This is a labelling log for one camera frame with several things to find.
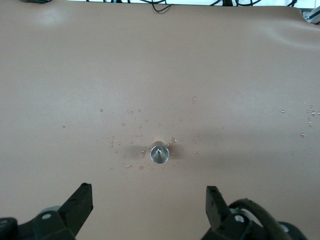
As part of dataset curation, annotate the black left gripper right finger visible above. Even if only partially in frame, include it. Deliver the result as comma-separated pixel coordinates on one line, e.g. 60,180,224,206
205,185,235,232

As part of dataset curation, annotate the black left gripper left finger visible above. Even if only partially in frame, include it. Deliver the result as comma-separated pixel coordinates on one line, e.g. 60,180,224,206
57,182,94,238

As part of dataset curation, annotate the clear glass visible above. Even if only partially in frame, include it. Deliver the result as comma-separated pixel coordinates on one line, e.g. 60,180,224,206
149,140,171,165

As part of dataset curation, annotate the brown table mat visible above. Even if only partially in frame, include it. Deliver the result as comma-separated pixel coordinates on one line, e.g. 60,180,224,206
0,1,320,240

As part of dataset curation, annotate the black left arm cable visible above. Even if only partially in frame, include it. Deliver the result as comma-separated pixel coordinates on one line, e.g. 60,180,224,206
228,198,308,240

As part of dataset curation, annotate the thin black cable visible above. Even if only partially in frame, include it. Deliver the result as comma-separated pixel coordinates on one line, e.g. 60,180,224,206
151,0,174,12

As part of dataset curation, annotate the aluminium frame corner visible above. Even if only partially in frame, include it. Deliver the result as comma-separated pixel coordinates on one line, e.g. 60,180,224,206
303,6,320,25

